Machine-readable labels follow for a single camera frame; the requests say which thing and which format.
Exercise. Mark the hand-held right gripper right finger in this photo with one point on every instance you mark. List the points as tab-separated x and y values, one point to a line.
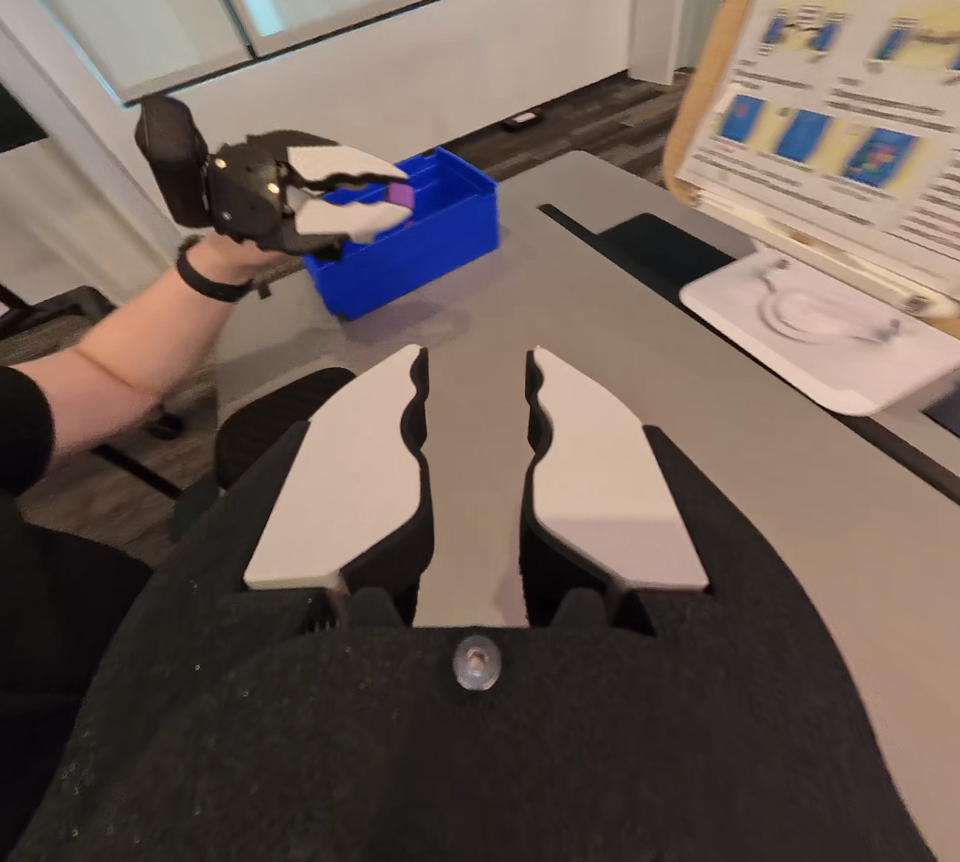
615	502

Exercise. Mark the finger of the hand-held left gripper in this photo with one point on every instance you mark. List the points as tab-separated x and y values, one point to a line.
345	221
337	165

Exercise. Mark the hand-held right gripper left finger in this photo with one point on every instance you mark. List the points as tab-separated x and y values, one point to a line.
345	502

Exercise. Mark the purple wooden cube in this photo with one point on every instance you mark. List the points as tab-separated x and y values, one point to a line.
401	195

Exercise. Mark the blue plastic bin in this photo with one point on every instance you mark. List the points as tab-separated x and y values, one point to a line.
420	262

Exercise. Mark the person's left forearm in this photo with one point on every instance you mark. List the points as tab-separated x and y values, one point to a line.
127	352

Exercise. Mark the person's left hand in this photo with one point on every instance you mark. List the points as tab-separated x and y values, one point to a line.
240	258

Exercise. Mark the white partition panel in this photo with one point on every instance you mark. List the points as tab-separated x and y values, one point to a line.
375	90

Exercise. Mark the black wristband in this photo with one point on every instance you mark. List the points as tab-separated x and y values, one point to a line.
210	285

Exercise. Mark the black mesh chair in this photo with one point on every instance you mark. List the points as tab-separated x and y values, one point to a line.
270	420

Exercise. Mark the small black floor device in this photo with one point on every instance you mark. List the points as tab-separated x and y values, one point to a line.
521	121

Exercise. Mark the black desk flap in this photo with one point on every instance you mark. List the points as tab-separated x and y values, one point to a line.
946	412
660	247

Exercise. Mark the wooden backing board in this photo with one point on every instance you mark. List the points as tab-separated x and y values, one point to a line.
720	52

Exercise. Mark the printed instruction sheet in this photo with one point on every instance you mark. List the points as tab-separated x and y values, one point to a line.
862	90

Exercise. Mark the black wall screen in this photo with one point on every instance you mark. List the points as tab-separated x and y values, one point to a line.
15	120

